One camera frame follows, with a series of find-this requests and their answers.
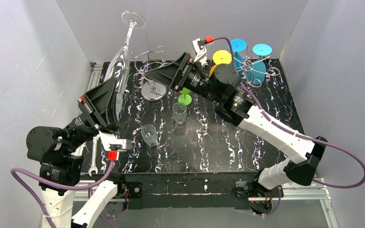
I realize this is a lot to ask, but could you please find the green plastic wine glass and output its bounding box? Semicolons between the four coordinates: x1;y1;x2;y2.
178;88;192;105

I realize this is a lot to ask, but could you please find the tall clear champagne flute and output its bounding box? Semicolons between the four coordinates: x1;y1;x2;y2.
104;10;146;119

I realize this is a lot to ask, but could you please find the orange plastic wine glass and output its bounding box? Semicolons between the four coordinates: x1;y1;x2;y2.
208;50;232;78

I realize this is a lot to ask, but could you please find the chrome glass rack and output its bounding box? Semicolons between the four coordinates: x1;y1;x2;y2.
233;44;281;87
132;46;169;103

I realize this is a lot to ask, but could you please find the blue plastic wine glass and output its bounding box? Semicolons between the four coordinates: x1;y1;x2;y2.
231;38;247;77
247;44;272;86

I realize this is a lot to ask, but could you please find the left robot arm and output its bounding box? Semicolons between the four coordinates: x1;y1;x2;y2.
26;77;132;228

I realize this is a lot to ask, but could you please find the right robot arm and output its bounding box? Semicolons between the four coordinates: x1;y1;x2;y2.
145;52;325;192

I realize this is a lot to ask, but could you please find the clear stemless glass centre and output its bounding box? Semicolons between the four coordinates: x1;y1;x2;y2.
172;102;187;124

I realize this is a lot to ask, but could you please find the clear stemless glass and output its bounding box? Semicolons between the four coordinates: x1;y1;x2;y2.
141;124;157;146
172;102;187;124

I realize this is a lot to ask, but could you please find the silver open-end wrench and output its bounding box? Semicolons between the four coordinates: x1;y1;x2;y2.
88;135;100;177

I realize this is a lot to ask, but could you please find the clear stemless glass front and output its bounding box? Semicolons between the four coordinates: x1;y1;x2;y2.
141;124;157;146

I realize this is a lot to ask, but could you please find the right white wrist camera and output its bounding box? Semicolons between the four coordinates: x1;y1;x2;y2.
192;36;214;65

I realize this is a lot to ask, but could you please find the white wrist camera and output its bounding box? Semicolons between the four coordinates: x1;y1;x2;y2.
192;36;214;65
99;131;132;161

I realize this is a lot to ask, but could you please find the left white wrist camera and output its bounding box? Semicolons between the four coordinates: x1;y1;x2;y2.
99;131;132;161

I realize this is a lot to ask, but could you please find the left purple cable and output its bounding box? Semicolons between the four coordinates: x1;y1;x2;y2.
10;160;123;228

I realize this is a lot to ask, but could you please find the purple cable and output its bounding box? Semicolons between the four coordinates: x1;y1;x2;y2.
10;160;123;228
212;36;365;218

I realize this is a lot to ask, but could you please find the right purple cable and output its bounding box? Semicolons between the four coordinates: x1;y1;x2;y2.
212;36;365;218

